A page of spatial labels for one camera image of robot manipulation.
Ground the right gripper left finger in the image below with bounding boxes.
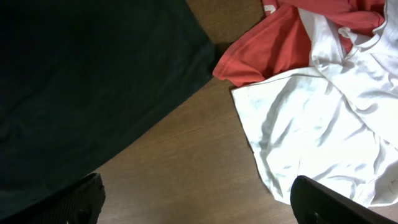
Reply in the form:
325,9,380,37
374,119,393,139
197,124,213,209
20,173,106,224

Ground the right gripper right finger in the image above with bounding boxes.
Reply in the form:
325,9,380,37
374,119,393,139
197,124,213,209
290,175,397,224

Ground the dark green t-shirt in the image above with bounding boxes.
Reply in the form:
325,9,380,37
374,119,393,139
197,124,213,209
1,0,215,218

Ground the white t-shirt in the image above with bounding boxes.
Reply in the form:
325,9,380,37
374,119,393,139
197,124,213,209
232,1,397,207

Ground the red t-shirt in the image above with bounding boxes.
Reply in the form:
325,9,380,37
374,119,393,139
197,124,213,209
213,0,386,86

